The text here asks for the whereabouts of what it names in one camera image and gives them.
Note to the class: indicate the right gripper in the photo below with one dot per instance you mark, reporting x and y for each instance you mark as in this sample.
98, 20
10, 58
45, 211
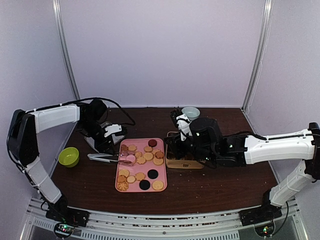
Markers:
180, 154

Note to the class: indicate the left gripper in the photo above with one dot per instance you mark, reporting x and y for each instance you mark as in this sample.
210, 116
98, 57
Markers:
101, 146

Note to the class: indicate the silver metal tin lid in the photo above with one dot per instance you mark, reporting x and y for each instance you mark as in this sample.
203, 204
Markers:
90, 141

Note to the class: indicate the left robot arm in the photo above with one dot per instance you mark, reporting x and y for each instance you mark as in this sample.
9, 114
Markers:
22, 139

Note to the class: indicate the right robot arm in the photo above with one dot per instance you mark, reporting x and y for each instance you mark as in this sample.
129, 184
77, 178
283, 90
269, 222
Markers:
247, 148

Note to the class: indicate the gold cookie tin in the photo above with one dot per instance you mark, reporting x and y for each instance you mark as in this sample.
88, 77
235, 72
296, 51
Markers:
187, 161

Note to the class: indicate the pale blue ceramic bowl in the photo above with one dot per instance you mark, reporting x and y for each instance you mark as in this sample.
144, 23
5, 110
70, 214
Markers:
191, 112

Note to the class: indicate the pink round cookie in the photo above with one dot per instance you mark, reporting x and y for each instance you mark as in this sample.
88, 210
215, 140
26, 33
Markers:
131, 159

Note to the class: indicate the black sandwich cookie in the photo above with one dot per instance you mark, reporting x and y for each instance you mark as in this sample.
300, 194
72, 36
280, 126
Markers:
152, 174
144, 185

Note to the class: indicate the green bowl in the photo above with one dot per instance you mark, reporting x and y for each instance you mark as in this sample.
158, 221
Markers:
69, 157

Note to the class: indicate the pink tray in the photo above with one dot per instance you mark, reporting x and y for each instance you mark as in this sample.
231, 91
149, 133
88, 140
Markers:
147, 158

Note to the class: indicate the yellow round cookie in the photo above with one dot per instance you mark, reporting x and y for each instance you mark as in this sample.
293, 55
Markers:
158, 185

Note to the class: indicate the swirl butter cookie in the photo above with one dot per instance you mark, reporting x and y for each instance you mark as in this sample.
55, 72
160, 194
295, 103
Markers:
122, 186

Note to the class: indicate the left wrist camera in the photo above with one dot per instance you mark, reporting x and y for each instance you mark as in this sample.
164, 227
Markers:
97, 108

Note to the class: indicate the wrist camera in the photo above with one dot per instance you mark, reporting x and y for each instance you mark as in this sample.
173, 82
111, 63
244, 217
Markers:
97, 108
205, 131

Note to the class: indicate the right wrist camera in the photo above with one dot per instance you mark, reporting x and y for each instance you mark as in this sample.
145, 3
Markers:
205, 131

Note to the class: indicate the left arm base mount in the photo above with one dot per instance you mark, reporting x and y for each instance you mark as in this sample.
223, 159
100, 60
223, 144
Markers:
70, 216

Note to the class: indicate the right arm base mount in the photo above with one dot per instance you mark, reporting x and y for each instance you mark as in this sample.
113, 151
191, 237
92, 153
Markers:
259, 214

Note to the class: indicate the aluminium corner post left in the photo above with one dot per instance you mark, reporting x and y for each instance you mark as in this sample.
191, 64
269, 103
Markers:
64, 47

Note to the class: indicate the aluminium corner post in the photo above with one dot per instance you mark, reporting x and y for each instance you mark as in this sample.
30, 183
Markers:
261, 47
64, 47

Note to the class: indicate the aluminium corner post right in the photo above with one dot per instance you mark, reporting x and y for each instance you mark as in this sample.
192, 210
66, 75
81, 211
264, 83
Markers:
261, 47

